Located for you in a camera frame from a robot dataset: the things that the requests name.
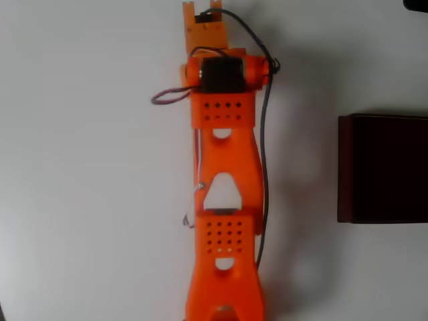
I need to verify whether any thin white wire bundle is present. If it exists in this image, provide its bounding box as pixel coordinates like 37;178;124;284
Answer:
182;128;205;229

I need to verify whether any red and black cable loop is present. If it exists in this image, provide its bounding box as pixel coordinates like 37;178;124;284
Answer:
150;86;198;106

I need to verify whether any dark brown box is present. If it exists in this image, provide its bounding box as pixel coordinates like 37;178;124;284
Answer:
336;113;428;224

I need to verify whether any small black camera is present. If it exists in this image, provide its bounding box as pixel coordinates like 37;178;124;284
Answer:
195;11;222;25

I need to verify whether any black object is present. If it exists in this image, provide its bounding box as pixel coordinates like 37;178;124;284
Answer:
402;0;428;13

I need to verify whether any dark long cable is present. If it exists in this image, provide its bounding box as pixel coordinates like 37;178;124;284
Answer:
200;8;281;268

